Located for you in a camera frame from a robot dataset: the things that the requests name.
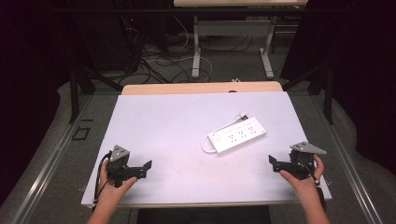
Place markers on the metal floor rail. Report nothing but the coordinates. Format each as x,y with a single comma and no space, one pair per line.
46,165
345,161

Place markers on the person's left hand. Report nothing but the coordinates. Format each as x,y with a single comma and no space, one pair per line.
115,188

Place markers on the black metal stand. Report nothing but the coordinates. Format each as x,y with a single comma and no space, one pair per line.
76,90
327,90

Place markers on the white table mat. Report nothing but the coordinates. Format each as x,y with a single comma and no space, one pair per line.
174,137

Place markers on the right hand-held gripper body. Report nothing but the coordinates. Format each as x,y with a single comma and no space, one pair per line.
301,160

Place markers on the person's right hand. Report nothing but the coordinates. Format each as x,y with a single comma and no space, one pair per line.
303,185

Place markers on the black floor hatch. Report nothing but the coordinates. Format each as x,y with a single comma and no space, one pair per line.
81,133

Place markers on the white power strip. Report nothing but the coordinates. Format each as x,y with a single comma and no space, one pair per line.
237,135

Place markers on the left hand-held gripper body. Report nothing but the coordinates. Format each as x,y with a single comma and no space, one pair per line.
119,160

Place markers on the white desk with metal legs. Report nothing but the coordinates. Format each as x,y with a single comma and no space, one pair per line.
233,28

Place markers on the dark curtain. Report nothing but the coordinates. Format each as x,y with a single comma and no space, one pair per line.
29,77
358,68

